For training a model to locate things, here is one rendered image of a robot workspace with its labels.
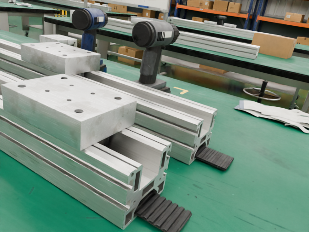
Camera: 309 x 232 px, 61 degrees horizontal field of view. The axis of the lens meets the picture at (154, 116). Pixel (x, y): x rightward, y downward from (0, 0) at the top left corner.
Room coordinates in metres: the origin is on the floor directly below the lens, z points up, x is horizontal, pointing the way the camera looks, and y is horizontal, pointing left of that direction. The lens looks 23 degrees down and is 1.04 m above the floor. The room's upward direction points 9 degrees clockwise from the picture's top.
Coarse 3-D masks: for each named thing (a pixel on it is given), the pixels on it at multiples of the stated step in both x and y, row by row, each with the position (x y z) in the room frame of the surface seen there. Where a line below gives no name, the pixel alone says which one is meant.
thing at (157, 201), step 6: (150, 198) 0.29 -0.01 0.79; (156, 198) 0.29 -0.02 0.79; (162, 198) 0.30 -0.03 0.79; (144, 204) 0.28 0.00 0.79; (150, 204) 0.28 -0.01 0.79; (156, 204) 0.28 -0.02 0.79; (162, 204) 0.29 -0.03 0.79; (138, 210) 0.27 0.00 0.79; (144, 210) 0.27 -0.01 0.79; (150, 210) 0.27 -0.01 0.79; (156, 210) 0.27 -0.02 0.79; (138, 216) 0.26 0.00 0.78; (144, 216) 0.26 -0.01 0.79; (150, 216) 0.26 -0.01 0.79
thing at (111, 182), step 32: (0, 96) 0.39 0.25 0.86; (0, 128) 0.36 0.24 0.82; (32, 128) 0.32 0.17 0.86; (128, 128) 0.35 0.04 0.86; (32, 160) 0.32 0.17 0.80; (64, 160) 0.29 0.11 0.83; (96, 160) 0.26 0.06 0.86; (128, 160) 0.26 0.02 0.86; (160, 160) 0.30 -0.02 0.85; (96, 192) 0.26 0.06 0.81; (128, 192) 0.24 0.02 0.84; (160, 192) 0.32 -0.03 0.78; (128, 224) 0.25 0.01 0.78
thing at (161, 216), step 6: (168, 204) 0.29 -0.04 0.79; (174, 204) 0.29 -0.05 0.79; (162, 210) 0.27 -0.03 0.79; (168, 210) 0.27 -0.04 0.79; (174, 210) 0.28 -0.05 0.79; (156, 216) 0.26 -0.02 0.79; (162, 216) 0.26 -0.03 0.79; (168, 216) 0.26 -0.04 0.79; (150, 222) 0.25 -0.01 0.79; (156, 222) 0.25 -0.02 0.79; (162, 222) 0.25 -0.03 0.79
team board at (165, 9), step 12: (84, 0) 4.26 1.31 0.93; (96, 0) 4.02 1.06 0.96; (108, 0) 3.99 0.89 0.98; (120, 0) 3.90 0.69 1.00; (132, 0) 3.80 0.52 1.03; (144, 0) 3.72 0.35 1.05; (156, 0) 3.63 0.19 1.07; (168, 0) 3.55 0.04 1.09; (168, 12) 3.58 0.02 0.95; (96, 48) 4.13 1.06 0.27
